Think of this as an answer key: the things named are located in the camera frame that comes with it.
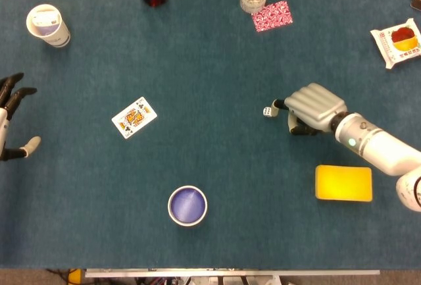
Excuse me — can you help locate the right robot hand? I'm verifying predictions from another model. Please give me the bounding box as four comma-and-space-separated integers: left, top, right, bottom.
271, 82, 349, 136

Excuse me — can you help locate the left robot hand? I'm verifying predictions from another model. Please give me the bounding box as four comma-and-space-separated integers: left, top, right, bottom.
0, 72, 42, 162

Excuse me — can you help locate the yellow sponge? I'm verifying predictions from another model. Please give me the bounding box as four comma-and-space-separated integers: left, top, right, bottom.
314, 165, 373, 203

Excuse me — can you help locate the red patterned playing card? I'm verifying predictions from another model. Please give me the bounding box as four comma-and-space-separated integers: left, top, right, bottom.
251, 0, 293, 33

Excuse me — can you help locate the white snack packet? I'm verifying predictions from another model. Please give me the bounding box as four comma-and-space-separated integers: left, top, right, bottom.
370, 18, 421, 70

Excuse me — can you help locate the white paper cup blue band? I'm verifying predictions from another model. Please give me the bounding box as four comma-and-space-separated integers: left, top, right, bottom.
26, 3, 71, 48

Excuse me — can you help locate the teal felt table cloth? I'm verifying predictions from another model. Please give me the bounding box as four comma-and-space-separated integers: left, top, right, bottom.
0, 0, 421, 270

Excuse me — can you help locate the small white paper packet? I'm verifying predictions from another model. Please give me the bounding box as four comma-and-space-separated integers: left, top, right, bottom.
32, 9, 62, 26

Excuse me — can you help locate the king of clubs card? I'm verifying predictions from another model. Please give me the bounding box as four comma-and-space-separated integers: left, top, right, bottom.
111, 96, 158, 140

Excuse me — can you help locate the paper cup blue inside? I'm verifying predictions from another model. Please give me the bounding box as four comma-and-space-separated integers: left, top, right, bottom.
167, 185, 208, 227

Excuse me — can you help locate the black cable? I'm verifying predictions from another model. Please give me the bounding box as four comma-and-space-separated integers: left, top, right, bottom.
45, 268, 72, 281

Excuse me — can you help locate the metal frame rail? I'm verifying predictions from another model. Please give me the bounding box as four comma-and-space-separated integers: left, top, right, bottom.
84, 268, 381, 285

